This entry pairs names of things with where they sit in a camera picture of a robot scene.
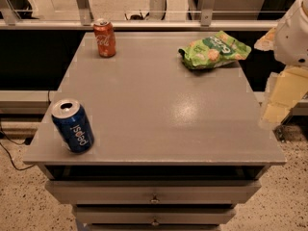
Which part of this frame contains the lower drawer metal knob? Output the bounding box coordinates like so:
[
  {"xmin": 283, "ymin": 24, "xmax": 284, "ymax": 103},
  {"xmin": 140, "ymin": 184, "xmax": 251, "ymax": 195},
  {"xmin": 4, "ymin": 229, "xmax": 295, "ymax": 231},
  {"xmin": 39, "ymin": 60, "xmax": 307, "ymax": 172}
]
[{"xmin": 151, "ymin": 218, "xmax": 160, "ymax": 226}]

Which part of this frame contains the green rice chip bag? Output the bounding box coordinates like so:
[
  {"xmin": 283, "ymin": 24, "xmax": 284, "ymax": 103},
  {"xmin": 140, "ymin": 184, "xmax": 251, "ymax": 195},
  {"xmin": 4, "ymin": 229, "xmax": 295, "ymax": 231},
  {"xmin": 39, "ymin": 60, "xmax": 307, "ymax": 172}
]
[{"xmin": 178, "ymin": 31, "xmax": 251, "ymax": 70}]

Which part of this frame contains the top drawer metal knob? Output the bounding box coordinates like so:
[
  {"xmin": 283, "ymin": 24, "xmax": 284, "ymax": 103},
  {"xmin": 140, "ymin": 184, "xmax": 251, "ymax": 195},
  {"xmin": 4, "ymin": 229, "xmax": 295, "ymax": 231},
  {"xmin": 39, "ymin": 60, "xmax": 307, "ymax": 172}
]
[{"xmin": 150, "ymin": 193, "xmax": 160, "ymax": 204}]

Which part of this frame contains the top grey drawer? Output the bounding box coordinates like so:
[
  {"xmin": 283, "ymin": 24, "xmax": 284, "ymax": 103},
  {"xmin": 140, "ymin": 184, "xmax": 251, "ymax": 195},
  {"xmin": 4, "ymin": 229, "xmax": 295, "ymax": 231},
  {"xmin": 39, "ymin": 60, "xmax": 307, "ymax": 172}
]
[{"xmin": 45, "ymin": 180, "xmax": 261, "ymax": 205}]

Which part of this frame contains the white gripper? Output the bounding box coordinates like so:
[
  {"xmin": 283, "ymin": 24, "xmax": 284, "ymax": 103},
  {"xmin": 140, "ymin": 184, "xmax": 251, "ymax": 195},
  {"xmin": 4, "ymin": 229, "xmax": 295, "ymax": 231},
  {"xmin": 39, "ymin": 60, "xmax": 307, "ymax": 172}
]
[{"xmin": 254, "ymin": 0, "xmax": 308, "ymax": 130}]

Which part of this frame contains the lower grey drawer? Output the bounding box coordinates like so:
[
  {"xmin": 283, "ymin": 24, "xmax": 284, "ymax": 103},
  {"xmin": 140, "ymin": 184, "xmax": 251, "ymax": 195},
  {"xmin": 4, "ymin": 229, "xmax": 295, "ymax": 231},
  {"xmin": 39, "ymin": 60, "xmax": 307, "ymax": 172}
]
[{"xmin": 73, "ymin": 206, "xmax": 236, "ymax": 225}]

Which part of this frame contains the black floor cable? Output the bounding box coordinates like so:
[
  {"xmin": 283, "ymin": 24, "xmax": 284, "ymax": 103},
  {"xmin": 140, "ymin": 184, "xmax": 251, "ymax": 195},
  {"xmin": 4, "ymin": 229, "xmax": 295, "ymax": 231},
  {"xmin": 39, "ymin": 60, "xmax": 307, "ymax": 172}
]
[{"xmin": 0, "ymin": 90, "xmax": 52, "ymax": 171}]

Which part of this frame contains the drawer metal knob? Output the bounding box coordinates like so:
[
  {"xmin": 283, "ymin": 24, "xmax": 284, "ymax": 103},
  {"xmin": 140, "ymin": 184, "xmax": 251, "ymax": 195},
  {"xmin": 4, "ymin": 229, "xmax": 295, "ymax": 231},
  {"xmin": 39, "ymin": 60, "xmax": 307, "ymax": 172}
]
[
  {"xmin": 151, "ymin": 218, "xmax": 160, "ymax": 226},
  {"xmin": 150, "ymin": 193, "xmax": 160, "ymax": 204}
]

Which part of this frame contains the orange coca cola can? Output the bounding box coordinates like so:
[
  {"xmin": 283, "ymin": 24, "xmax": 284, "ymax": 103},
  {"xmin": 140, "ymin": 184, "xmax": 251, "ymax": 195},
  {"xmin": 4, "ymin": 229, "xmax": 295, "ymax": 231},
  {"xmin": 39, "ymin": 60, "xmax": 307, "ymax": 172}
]
[{"xmin": 93, "ymin": 19, "xmax": 116, "ymax": 58}]

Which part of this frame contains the blue pepsi can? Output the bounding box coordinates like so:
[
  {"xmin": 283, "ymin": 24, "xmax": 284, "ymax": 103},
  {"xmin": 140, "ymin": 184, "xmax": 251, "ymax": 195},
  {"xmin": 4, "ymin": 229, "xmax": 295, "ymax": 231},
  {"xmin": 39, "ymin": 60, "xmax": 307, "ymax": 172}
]
[{"xmin": 51, "ymin": 98, "xmax": 94, "ymax": 153}]

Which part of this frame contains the grey drawer cabinet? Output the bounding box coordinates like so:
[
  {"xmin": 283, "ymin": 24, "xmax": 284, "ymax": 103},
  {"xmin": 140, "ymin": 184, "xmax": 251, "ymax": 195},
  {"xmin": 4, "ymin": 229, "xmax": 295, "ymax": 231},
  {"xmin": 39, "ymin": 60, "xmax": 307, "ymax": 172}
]
[{"xmin": 24, "ymin": 32, "xmax": 285, "ymax": 231}]

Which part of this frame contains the metal railing frame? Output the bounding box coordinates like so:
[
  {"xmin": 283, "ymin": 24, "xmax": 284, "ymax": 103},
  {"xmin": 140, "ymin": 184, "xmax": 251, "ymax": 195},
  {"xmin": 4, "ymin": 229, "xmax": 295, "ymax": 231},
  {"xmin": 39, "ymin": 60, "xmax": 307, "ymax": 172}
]
[{"xmin": 0, "ymin": 0, "xmax": 308, "ymax": 31}]

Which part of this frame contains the grey drawer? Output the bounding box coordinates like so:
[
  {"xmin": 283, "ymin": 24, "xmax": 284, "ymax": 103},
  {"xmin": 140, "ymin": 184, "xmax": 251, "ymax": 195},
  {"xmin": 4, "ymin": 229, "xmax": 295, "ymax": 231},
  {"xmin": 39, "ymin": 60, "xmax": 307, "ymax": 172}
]
[
  {"xmin": 45, "ymin": 180, "xmax": 261, "ymax": 205},
  {"xmin": 73, "ymin": 206, "xmax": 236, "ymax": 225}
]

